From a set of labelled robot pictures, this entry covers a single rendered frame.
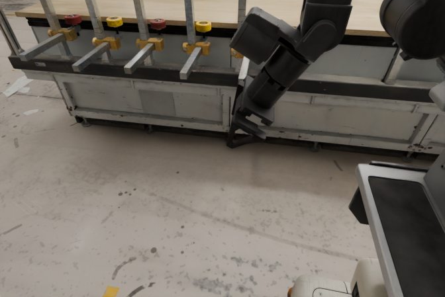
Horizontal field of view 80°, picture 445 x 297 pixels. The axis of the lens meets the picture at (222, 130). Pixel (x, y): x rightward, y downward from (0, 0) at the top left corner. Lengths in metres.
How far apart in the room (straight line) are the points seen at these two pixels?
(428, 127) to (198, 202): 1.50
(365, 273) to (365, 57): 1.26
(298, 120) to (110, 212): 1.33
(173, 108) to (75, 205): 0.87
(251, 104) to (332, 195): 1.41
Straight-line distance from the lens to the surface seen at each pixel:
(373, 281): 0.65
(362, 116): 1.95
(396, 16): 0.44
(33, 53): 1.57
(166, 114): 2.02
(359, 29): 1.58
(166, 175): 1.83
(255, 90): 0.46
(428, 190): 0.48
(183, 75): 1.16
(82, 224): 1.76
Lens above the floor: 1.34
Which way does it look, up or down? 39 degrees down
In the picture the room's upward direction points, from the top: straight up
